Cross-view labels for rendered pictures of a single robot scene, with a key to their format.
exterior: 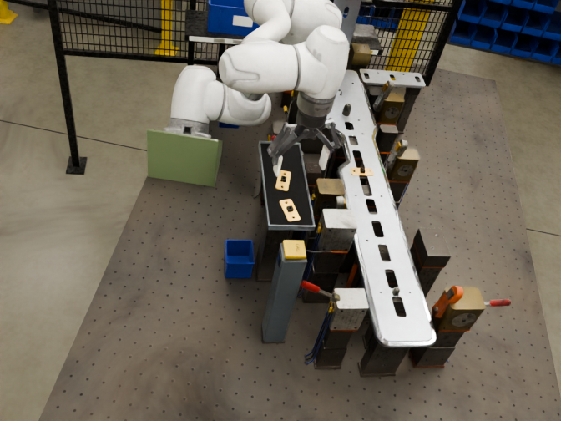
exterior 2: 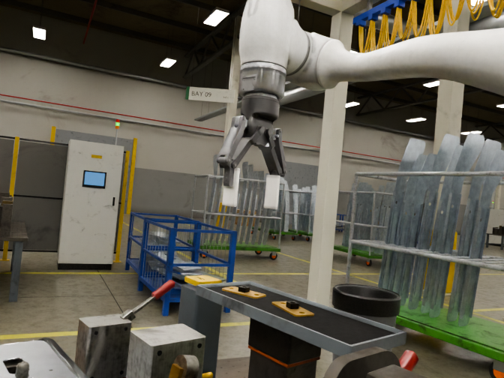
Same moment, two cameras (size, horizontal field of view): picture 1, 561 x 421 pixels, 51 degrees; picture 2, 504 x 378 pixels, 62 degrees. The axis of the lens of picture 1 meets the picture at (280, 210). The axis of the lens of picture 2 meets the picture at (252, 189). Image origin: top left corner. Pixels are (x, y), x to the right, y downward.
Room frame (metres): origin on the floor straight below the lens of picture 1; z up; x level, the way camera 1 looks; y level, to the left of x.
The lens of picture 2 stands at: (1.93, -0.38, 1.34)
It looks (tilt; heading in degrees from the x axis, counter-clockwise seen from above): 1 degrees up; 154
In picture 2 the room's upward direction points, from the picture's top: 5 degrees clockwise
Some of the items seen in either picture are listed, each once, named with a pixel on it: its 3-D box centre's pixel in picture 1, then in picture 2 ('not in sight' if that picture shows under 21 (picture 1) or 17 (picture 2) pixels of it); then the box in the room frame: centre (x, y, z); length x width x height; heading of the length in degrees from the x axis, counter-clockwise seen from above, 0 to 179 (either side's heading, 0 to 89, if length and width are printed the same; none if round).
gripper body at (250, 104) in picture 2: (310, 122); (259, 121); (1.19, -0.03, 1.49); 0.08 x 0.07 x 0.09; 118
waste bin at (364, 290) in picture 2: not in sight; (362, 338); (-0.56, 1.85, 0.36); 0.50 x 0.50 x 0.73
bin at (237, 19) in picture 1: (242, 12); not in sight; (2.38, 0.35, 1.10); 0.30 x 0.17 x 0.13; 101
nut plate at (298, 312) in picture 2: (283, 179); (292, 306); (1.31, 0.01, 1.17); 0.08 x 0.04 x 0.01; 1
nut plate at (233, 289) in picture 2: (290, 209); (244, 289); (1.19, -0.03, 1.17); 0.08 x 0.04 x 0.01; 29
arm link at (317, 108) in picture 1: (315, 98); (262, 85); (1.19, -0.03, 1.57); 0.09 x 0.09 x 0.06
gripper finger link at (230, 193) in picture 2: (324, 157); (231, 187); (1.22, -0.09, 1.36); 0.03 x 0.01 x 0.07; 28
